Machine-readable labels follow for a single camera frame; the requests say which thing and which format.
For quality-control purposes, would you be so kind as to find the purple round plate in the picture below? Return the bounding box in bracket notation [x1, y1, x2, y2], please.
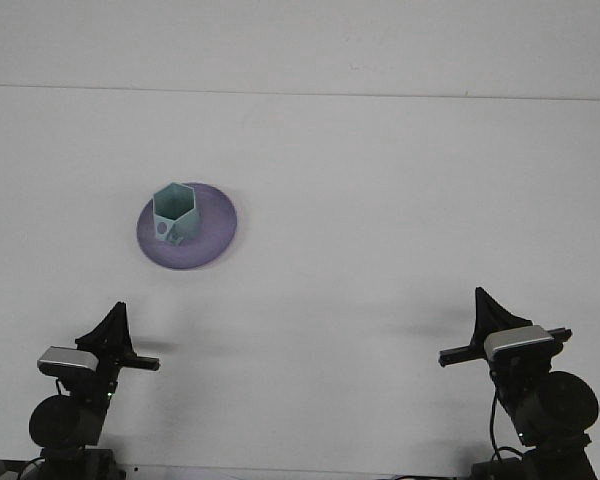
[136, 181, 239, 272]

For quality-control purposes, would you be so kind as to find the pale blue hexagonal cup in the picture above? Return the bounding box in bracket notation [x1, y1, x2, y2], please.
[151, 182, 202, 248]

